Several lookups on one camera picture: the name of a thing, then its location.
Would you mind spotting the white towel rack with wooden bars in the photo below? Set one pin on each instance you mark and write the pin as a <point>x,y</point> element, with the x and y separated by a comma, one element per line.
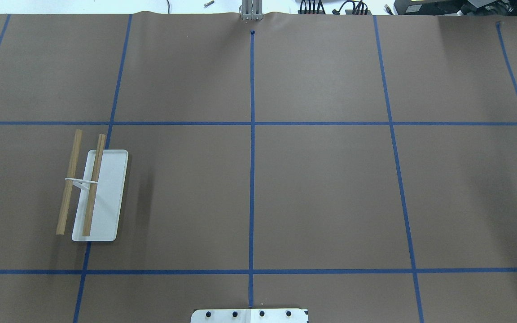
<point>101,192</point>

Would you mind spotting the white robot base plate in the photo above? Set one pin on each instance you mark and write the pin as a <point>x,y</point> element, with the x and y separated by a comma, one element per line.
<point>268,315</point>

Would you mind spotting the aluminium frame post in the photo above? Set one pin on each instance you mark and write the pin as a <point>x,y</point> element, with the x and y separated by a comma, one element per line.
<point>251,10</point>

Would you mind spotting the brown paper table mat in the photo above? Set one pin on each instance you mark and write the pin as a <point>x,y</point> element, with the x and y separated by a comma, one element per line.
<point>364,168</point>

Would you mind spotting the black equipment box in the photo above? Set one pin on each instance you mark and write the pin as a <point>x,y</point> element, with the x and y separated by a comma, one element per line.
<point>450,7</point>

